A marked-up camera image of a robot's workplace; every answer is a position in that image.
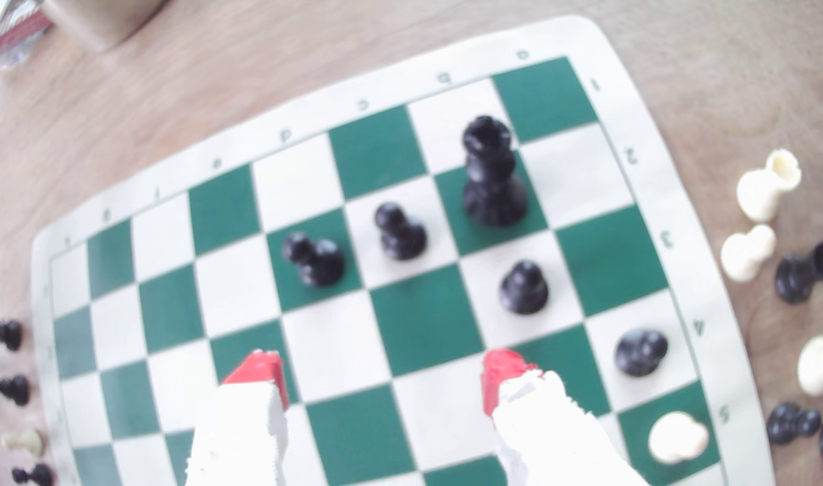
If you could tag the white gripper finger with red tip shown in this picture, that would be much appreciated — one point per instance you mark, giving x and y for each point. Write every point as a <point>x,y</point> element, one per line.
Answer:
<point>239,425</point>
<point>553,439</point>

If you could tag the black king chess piece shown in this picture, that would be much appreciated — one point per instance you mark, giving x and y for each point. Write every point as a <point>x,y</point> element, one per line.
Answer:
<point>493,182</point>

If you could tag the white rook chess piece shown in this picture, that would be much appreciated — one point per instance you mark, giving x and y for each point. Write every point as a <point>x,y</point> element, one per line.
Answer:
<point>762,190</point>

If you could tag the red and white package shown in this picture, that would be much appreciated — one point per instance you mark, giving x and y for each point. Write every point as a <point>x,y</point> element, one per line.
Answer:
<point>16,27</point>

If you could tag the black pawn chess piece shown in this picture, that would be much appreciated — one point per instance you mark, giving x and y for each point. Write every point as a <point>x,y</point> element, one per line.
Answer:
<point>639,352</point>
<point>318,262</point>
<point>789,423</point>
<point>12,390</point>
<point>6,334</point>
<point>403,235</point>
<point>524,289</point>
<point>34,475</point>

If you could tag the tall white chess piece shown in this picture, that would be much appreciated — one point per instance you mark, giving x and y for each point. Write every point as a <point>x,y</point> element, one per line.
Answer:
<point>818,366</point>

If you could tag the white pawn chess piece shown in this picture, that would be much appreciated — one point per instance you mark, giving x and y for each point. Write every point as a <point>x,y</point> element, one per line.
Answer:
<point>745,255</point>
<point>25,442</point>
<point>676,439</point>

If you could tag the green and white chess mat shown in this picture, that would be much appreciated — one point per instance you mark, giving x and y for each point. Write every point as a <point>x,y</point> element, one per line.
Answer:
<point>418,324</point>

